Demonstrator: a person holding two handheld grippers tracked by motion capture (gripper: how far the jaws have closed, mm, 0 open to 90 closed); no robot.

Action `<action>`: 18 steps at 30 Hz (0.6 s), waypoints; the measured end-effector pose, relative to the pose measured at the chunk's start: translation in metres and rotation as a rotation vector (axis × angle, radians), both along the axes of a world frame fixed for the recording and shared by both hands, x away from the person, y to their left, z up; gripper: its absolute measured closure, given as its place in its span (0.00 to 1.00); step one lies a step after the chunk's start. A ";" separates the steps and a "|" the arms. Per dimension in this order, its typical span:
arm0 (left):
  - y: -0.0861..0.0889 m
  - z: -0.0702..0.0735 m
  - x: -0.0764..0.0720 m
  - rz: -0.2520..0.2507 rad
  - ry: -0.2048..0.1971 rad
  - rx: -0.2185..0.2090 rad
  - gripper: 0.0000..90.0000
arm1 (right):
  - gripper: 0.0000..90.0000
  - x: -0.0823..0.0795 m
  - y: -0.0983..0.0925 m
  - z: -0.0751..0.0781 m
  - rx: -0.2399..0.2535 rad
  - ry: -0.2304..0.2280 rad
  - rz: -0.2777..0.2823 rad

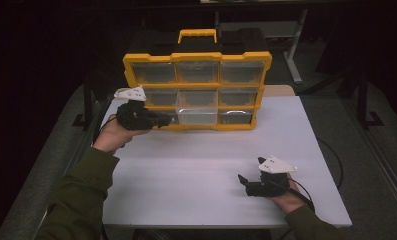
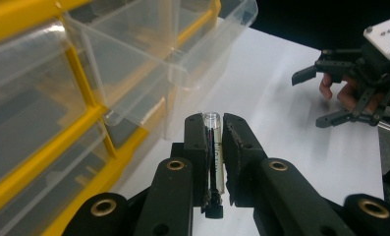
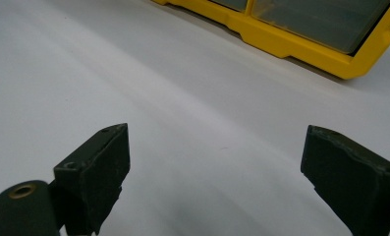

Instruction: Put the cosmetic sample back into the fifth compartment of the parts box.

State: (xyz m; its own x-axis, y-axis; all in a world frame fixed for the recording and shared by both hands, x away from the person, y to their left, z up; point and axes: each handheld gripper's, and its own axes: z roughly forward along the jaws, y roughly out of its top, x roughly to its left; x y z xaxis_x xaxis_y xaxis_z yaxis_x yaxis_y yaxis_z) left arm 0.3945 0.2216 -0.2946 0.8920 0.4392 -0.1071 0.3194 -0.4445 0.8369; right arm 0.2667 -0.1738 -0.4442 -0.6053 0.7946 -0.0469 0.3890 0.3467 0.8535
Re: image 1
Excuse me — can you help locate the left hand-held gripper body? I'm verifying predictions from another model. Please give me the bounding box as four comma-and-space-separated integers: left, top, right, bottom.
113, 85, 158, 132

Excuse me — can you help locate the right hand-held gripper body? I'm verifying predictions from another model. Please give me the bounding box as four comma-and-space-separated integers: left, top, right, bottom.
245, 154, 299, 199

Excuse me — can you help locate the clear plastic pulled drawer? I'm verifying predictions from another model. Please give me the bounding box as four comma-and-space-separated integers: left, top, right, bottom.
174, 88, 220, 126

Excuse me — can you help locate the yellow black organizer cabinet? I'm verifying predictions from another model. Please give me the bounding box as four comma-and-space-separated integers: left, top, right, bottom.
122, 28, 274, 132

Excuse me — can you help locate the person's right hand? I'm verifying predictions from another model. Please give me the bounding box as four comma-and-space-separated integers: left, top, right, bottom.
268, 181, 310, 215

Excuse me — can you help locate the person's left hand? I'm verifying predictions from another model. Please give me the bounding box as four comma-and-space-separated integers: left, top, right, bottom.
92, 113, 151, 155

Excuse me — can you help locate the set of clear organizer bins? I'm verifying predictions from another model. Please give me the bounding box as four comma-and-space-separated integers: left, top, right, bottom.
130, 60, 266, 125

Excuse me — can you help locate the black metal stand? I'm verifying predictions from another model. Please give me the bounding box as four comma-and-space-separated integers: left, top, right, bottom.
71, 73, 94, 132
356, 70, 386, 130

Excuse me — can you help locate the left hand-held gripper cable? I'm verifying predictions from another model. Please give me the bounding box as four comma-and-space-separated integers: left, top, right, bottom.
91, 114, 119, 145

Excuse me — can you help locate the hand-held gripper cable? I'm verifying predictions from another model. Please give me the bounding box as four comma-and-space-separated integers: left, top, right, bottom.
286, 136, 344, 214
91, 114, 119, 145

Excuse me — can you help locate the right hand-held gripper cable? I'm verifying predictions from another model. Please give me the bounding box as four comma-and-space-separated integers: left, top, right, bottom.
286, 136, 344, 214

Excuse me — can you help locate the white metal desk frame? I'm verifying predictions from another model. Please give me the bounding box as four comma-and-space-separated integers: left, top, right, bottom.
215, 7, 310, 85

